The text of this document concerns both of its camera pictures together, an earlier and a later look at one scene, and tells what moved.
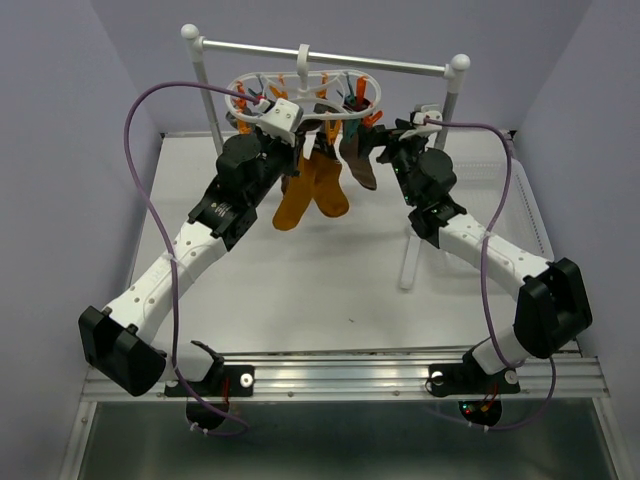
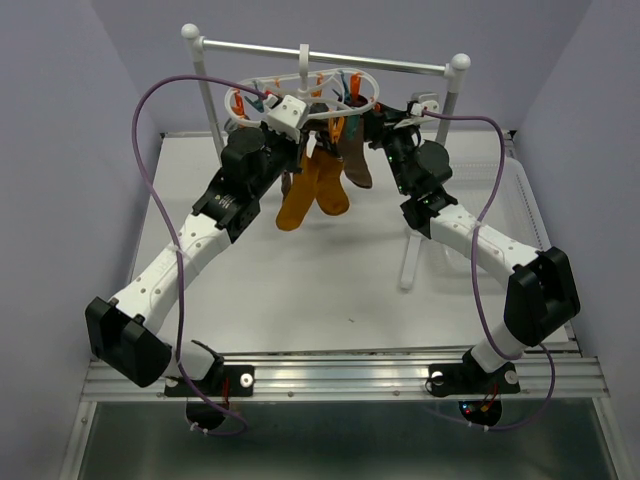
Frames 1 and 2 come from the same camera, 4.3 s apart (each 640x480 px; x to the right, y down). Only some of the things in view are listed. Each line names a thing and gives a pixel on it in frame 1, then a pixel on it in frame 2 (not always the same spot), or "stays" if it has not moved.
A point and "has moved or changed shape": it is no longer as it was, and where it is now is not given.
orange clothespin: [331, 134] has moved or changed shape
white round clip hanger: [320, 94] has moved or changed shape
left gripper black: [291, 152] stays
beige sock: [285, 182] stays
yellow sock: [328, 194] stays
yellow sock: [298, 197] stays
